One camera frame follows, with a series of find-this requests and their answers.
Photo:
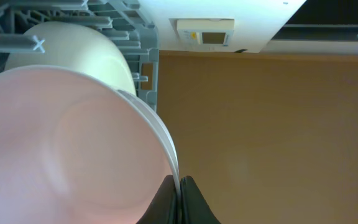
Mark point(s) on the cream plate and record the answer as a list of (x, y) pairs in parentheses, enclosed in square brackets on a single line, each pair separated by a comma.
[(80, 49)]

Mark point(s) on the pink bowl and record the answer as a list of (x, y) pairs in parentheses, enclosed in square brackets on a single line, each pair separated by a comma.
[(73, 150)]

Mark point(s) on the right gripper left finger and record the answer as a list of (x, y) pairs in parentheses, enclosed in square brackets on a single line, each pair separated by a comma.
[(163, 207)]

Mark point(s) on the grey dishwasher rack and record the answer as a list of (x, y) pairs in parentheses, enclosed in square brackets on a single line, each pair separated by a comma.
[(115, 42)]

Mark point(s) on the wall control panel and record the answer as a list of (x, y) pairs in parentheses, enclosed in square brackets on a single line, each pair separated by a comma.
[(203, 34)]

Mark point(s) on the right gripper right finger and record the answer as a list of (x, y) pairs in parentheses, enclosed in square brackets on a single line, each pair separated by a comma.
[(194, 208)]

